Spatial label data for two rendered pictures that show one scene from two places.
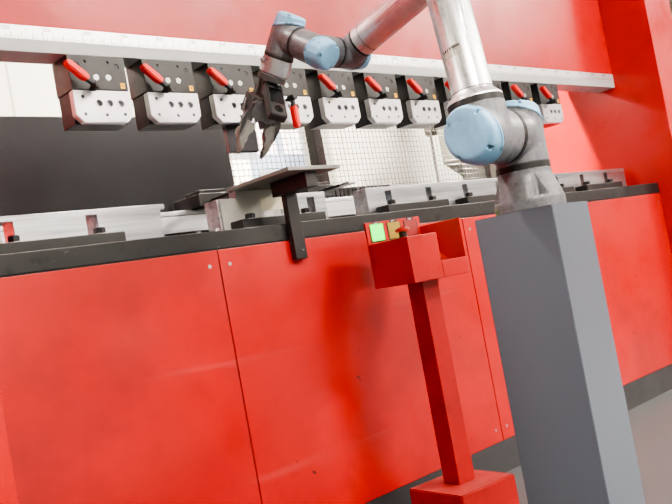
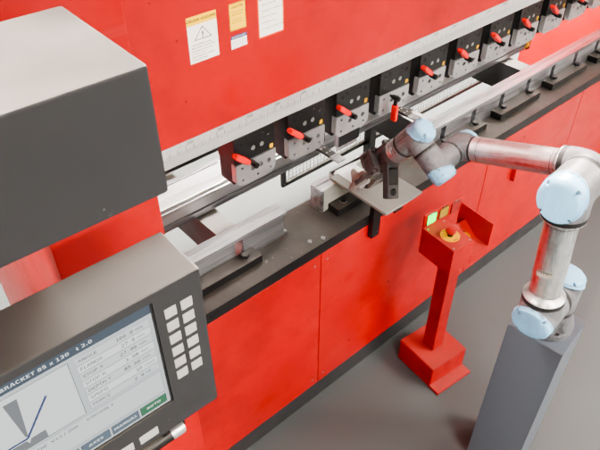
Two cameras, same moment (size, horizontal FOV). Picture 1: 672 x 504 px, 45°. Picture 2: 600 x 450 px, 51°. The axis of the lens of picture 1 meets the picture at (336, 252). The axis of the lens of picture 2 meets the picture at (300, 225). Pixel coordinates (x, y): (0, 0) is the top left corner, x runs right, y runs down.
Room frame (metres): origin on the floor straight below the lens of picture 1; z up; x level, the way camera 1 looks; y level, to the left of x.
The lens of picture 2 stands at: (0.43, 0.31, 2.31)
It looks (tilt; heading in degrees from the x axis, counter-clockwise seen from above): 41 degrees down; 2
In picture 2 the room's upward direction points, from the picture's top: straight up
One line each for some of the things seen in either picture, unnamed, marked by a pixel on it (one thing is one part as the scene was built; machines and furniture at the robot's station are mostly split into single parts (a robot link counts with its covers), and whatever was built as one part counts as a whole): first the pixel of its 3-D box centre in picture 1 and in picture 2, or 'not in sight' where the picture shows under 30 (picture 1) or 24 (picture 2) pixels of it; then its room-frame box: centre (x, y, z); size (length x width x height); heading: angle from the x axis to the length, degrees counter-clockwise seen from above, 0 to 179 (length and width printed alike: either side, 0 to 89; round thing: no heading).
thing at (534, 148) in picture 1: (514, 134); (560, 287); (1.76, -0.42, 0.94); 0.13 x 0.12 x 0.14; 139
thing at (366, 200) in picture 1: (513, 189); (538, 74); (3.14, -0.71, 0.92); 1.68 x 0.06 x 0.10; 133
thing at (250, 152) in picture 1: (241, 143); (346, 135); (2.28, 0.21, 1.13); 0.10 x 0.02 x 0.10; 133
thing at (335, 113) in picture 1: (330, 100); (423, 66); (2.53, -0.07, 1.26); 0.15 x 0.09 x 0.17; 133
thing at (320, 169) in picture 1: (282, 178); (375, 185); (2.17, 0.10, 1.00); 0.26 x 0.18 x 0.01; 43
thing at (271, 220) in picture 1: (280, 221); (362, 193); (2.26, 0.14, 0.89); 0.30 x 0.05 x 0.03; 133
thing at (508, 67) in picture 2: not in sight; (478, 62); (3.48, -0.52, 0.81); 0.64 x 0.08 x 0.14; 43
